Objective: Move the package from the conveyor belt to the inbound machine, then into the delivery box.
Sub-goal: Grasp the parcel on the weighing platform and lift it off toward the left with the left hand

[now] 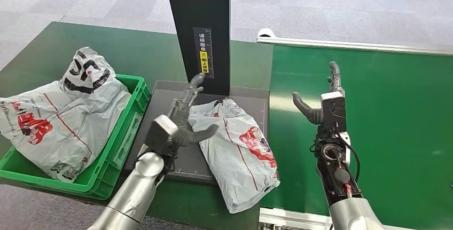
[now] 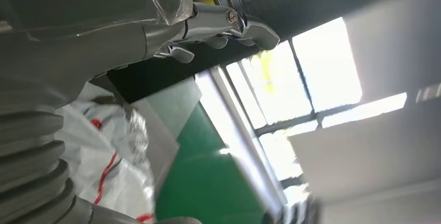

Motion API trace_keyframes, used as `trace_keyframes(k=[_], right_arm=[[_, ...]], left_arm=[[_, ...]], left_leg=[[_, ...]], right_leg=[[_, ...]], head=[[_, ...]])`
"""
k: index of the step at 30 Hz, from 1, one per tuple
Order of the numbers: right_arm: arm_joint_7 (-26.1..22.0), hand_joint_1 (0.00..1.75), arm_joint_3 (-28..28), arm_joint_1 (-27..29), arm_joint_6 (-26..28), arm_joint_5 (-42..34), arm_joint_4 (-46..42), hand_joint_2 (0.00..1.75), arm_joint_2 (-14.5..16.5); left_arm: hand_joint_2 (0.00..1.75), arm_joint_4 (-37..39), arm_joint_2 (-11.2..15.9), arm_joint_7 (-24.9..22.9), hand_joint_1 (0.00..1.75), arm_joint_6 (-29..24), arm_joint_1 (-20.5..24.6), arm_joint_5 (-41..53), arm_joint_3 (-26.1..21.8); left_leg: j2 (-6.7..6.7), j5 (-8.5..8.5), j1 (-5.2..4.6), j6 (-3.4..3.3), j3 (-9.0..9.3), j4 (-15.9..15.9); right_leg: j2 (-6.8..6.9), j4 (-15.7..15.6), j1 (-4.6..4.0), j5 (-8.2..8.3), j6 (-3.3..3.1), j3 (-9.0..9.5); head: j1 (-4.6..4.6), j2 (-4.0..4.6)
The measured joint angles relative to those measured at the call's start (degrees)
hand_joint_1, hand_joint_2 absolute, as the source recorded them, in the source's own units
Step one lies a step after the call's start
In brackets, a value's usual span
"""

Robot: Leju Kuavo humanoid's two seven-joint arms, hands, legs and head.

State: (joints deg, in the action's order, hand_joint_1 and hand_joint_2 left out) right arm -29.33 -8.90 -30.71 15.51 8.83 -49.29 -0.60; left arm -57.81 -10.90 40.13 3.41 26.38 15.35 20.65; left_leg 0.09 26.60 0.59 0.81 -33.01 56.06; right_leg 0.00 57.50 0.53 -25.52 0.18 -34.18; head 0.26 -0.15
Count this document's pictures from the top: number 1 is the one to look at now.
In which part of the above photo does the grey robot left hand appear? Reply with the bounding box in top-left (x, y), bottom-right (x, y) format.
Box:
top-left (167, 73), bottom-right (220, 148)

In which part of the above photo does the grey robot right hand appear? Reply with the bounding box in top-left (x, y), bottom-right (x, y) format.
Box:
top-left (292, 61), bottom-right (344, 125)

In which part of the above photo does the grey courier bag red print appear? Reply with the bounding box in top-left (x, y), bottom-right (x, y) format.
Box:
top-left (188, 97), bottom-right (282, 215)

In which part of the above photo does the green conveyor belt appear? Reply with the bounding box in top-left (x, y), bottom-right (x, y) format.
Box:
top-left (261, 44), bottom-right (453, 230)

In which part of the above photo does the dark grey scale platform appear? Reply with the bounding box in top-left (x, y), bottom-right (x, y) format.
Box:
top-left (123, 80), bottom-right (270, 187)

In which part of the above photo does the yellow warning label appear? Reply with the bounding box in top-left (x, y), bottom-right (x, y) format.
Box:
top-left (199, 51), bottom-right (210, 75)

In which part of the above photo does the green plastic crate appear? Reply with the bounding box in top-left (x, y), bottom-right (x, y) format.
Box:
top-left (0, 74), bottom-right (152, 201)

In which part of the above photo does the black scanner column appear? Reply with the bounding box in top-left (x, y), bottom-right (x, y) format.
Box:
top-left (163, 0), bottom-right (231, 97)

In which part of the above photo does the grey courier bag black print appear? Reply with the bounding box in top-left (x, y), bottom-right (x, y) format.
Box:
top-left (0, 46), bottom-right (132, 184)

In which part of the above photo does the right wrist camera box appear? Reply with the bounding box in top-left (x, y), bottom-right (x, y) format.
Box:
top-left (319, 91), bottom-right (348, 134)

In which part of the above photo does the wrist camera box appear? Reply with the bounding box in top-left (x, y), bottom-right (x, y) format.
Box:
top-left (319, 91), bottom-right (348, 134)
top-left (144, 114), bottom-right (180, 157)

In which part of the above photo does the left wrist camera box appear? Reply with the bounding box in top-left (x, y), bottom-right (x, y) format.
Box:
top-left (144, 114), bottom-right (180, 157)

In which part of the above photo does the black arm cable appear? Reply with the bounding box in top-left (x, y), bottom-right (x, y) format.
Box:
top-left (334, 129), bottom-right (361, 184)

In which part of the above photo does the silver conveyor side rail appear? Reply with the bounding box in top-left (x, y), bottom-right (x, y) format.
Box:
top-left (256, 28), bottom-right (453, 57)
top-left (258, 206), bottom-right (418, 230)

